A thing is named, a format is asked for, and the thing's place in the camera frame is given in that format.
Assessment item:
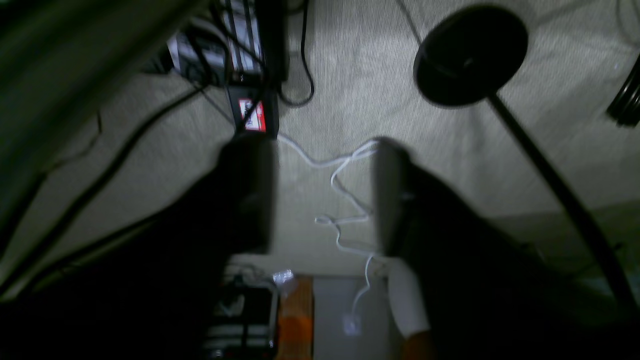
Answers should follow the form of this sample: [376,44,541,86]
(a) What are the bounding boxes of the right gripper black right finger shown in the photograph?
[372,137,419,258]

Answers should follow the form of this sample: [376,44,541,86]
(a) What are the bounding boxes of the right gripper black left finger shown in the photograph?
[218,134,277,255]

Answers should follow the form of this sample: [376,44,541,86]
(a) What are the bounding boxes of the black box red label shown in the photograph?
[225,85,280,139]

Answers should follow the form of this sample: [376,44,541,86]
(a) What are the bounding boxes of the black round lamp base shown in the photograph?
[413,3,639,313]

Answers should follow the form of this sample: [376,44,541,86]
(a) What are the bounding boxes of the white cable on floor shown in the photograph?
[278,134,388,333]

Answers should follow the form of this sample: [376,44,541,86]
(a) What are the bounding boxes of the black floor cable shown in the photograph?
[278,0,316,108]

